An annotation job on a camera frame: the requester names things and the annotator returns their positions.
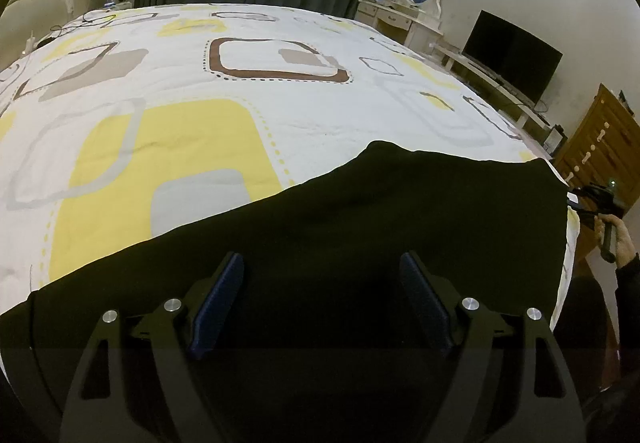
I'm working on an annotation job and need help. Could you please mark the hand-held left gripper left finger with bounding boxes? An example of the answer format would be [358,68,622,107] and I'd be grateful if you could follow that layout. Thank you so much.
[60,251,245,443]

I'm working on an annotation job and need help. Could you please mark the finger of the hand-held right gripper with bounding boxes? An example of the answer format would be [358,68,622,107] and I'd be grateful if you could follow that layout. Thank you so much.
[565,193,599,216]

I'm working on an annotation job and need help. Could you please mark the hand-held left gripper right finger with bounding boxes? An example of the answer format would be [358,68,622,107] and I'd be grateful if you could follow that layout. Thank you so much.
[399,250,587,443]

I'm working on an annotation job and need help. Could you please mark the black pants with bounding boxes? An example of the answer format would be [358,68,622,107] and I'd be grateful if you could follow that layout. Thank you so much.
[0,140,571,443]

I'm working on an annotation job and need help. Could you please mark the person's right forearm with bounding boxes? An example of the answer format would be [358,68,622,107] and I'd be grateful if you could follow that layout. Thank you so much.
[614,252,640,374]

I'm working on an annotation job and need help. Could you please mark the person's right hand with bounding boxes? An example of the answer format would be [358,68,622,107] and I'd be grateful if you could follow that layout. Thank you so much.
[594,214,639,269]

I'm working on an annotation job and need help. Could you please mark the brown wooden cabinet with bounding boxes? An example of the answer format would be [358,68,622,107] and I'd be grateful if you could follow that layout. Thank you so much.
[554,83,640,224]

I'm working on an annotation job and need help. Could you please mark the white television stand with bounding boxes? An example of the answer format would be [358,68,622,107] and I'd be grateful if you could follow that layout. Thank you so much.
[432,45,568,150]

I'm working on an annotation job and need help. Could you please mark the person's dark clothing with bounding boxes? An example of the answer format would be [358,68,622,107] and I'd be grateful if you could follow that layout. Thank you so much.
[550,273,640,443]

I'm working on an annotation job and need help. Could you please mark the black television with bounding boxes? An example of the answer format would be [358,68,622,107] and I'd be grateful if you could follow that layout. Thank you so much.
[461,10,564,106]

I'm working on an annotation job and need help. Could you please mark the bed with patterned sheet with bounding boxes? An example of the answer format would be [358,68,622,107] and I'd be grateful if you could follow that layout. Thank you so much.
[0,2,581,334]

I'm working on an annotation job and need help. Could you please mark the white dressing table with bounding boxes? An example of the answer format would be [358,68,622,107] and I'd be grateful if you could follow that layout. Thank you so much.
[356,0,445,48]

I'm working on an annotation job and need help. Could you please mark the black cable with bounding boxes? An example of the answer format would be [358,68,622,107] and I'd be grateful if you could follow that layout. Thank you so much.
[49,9,120,38]

